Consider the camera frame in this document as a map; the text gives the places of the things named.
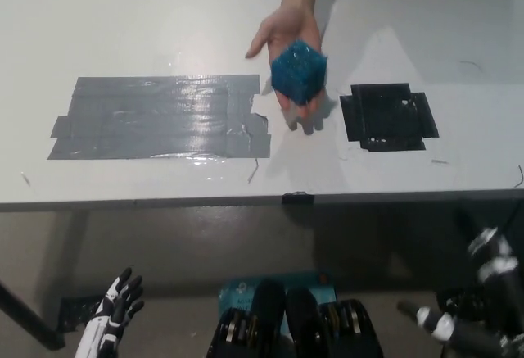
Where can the robot right hand white black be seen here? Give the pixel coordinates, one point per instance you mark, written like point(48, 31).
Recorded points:
point(487, 292)

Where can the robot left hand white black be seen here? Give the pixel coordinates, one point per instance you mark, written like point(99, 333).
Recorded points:
point(114, 313)

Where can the person's bare hand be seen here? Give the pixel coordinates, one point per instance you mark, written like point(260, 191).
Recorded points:
point(286, 26)

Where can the blue fuzzy cube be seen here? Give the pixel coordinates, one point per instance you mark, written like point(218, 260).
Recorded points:
point(298, 72)

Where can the grey table leg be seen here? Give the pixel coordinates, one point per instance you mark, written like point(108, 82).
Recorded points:
point(73, 247)

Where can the black slanted table leg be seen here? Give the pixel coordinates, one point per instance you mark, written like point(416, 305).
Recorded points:
point(28, 317)

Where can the teal printed box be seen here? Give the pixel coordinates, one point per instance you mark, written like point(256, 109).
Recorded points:
point(241, 290)

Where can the black tape square patch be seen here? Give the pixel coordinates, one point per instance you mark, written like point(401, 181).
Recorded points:
point(387, 116)

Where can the grey duct tape patch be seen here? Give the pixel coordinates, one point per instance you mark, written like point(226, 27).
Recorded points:
point(159, 116)

